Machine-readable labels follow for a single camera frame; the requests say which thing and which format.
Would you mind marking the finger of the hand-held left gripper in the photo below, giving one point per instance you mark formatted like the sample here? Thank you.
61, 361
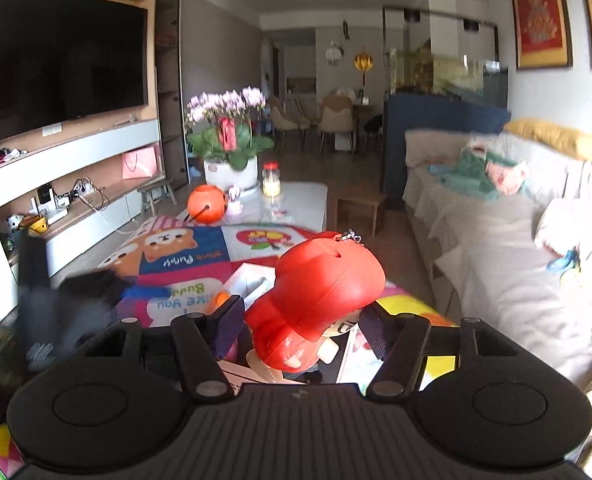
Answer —
110, 292

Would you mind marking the gold hanging lantern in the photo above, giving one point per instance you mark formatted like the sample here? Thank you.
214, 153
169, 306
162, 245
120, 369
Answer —
363, 62

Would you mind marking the pink paper bag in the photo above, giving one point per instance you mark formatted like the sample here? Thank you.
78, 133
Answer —
139, 162

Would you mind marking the colourful cartoon play mat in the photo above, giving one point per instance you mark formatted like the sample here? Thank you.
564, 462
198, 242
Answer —
185, 255

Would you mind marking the blue cabinet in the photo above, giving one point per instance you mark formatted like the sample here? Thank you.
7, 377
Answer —
436, 130

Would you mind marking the white wooden TV cabinet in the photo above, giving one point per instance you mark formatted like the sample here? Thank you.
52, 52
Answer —
75, 160

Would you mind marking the small pink figurine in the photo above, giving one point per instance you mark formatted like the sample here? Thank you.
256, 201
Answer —
234, 200

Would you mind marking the small wooden stool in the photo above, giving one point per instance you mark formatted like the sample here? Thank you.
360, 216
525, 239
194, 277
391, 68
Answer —
155, 194

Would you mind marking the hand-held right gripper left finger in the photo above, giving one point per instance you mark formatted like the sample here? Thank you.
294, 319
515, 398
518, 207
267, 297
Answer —
228, 325

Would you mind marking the glass fish tank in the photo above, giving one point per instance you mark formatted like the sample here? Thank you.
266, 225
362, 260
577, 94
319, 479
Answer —
441, 70

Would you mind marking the beige covered sofa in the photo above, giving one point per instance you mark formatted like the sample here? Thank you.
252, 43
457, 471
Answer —
501, 240

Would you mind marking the white coffee table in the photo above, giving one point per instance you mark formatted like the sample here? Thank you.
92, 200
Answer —
296, 205

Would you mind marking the red hooded figurine doll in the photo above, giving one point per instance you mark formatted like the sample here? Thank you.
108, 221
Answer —
316, 290

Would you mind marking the yellow cushion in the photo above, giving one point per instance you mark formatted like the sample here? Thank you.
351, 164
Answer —
551, 137

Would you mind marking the beige dining chair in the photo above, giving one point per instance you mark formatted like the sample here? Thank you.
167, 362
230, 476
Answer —
336, 120
288, 117

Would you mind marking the yellow toy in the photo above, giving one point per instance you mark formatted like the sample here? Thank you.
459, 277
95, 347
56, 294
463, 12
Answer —
35, 224

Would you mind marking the brown wooden stool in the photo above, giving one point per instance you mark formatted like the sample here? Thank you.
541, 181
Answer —
358, 207

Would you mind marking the pink potted orchid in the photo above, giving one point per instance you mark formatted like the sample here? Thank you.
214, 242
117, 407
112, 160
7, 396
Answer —
228, 135

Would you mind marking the white power strip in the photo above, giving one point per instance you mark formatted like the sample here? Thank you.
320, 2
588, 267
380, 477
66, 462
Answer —
83, 191

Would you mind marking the black flat screen television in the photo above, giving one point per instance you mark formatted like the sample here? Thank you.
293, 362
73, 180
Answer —
60, 60

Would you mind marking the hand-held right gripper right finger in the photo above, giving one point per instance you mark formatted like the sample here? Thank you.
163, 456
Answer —
376, 332

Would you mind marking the green clothing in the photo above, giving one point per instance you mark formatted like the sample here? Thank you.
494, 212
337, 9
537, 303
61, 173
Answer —
471, 172

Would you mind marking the glass jar red lid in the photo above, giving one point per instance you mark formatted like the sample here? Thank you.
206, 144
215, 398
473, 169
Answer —
271, 180

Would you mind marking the orange pumpkin bucket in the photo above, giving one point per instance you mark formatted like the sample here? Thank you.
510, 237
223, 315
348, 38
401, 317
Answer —
206, 205

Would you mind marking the pink cushion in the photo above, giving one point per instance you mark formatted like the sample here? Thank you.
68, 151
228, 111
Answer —
508, 175

